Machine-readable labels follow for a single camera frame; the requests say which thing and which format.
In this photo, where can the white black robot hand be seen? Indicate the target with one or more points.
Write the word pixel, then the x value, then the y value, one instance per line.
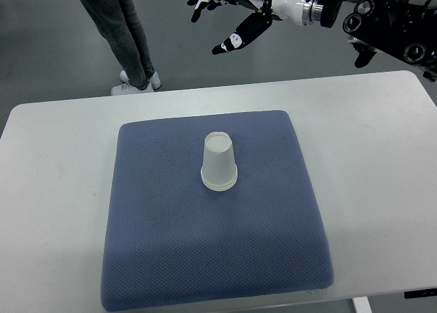
pixel 264 12

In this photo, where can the white paper cup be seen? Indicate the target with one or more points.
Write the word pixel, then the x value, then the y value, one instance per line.
pixel 219 188
pixel 219 166

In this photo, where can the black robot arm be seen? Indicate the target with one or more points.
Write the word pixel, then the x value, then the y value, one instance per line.
pixel 403 29

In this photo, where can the person in grey jeans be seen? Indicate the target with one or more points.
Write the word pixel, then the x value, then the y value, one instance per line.
pixel 118 23

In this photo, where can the white paper cup on cushion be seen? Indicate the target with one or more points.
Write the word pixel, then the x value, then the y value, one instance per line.
pixel 219 188

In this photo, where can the blue textured foam cushion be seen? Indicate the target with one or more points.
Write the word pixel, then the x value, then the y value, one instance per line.
pixel 171 240

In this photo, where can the white table leg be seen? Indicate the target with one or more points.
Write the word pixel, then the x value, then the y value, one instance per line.
pixel 361 305

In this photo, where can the black table control panel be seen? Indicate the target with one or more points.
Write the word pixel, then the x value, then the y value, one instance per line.
pixel 415 294

